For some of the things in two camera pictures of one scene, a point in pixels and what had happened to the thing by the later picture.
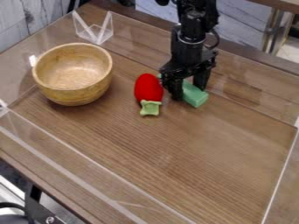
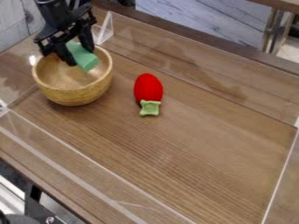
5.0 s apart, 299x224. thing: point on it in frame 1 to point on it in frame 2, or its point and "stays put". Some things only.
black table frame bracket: [35, 212] stays put
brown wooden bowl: [73, 73] stays put
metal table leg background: [275, 31] stays put
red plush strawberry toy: [149, 91] stays put
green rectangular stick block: [193, 95] to [87, 59]
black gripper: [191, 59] to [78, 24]
